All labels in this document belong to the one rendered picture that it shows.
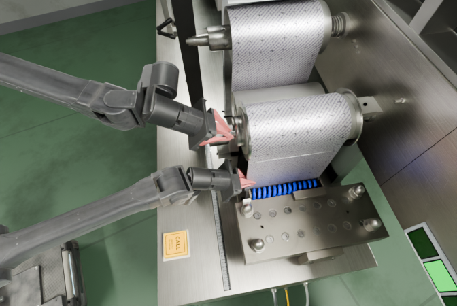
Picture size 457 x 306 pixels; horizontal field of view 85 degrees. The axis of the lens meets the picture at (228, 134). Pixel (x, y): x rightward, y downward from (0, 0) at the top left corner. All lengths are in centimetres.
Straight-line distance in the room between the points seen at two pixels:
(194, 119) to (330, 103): 31
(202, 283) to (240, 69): 62
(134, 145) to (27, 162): 83
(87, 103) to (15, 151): 217
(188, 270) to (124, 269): 105
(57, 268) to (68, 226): 116
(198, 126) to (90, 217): 29
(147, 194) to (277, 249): 37
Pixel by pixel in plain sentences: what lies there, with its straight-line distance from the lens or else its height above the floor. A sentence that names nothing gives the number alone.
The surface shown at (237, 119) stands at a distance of 58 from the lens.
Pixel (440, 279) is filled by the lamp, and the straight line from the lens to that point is 70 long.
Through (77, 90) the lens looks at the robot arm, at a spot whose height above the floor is 142.
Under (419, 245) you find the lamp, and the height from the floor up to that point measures 117.
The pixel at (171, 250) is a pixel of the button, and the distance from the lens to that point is 85.
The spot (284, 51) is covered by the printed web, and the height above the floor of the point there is 133.
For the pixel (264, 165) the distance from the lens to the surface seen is 64.
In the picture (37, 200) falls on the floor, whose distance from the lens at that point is 230.
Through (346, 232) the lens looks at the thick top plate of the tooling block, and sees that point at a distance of 80.
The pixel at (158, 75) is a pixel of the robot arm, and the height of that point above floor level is 141.
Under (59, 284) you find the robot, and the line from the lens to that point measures 174.
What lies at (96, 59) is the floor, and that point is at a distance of 310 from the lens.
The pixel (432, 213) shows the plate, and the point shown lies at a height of 125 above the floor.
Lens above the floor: 174
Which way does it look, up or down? 56 degrees down
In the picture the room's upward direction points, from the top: straight up
